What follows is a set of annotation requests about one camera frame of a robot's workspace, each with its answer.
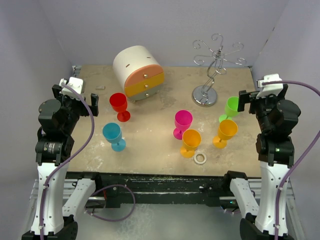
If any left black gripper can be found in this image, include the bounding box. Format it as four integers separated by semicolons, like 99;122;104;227
52;84;98;134

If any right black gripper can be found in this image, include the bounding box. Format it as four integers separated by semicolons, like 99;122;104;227
238;88;286;132

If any red plastic wine glass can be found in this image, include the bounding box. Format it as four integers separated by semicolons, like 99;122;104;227
109;92;131;122

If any blue plastic wine glass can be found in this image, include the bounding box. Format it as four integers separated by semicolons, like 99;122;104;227
102;122;126;152

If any chrome wine glass rack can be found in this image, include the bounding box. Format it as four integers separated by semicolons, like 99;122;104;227
191;33;247;107

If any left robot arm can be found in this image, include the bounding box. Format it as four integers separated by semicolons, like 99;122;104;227
21;83;103;240

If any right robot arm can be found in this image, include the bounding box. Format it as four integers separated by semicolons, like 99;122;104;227
222;89;301;240

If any green plastic wine glass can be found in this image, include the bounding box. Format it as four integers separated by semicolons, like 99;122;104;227
218;96;239;123

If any orange wine glass right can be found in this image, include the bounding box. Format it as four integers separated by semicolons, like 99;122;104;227
212;119;238;149

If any orange wine glass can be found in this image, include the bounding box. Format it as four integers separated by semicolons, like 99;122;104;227
180;129;202;158
212;119;238;149

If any pink plastic wine glass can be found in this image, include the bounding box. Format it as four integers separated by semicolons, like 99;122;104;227
173;109;193;140

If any orange wine glass front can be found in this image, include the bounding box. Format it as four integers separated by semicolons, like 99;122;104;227
180;129;202;158

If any small grey block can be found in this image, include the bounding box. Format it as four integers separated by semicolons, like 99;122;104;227
95;85;105;90

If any round white drawer cabinet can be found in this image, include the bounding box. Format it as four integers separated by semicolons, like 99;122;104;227
112;45;165;102

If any white tape roll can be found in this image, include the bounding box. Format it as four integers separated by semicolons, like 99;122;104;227
193;152;207;165

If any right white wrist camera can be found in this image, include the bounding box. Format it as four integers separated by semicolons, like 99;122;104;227
256;73;284;99

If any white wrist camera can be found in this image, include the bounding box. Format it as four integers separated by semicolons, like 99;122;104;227
256;73;284;99
59;76;85;99

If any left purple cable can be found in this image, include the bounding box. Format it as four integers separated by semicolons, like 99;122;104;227
38;83;95;237

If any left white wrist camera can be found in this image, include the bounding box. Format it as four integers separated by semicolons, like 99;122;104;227
59;76;85;99

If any black base frame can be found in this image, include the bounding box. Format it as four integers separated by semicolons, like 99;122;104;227
66;170;248;208

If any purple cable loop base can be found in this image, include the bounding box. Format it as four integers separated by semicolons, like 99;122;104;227
84;184;137;222

